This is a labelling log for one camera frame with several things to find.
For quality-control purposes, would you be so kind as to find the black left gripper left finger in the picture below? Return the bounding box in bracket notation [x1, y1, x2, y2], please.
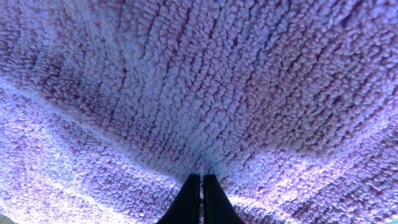
[157, 174, 200, 224]

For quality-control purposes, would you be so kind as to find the purple microfibre cloth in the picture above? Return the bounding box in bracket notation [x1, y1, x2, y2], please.
[1, 0, 397, 223]

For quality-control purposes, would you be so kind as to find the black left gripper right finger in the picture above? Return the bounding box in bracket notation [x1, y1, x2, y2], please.
[203, 175, 244, 224]

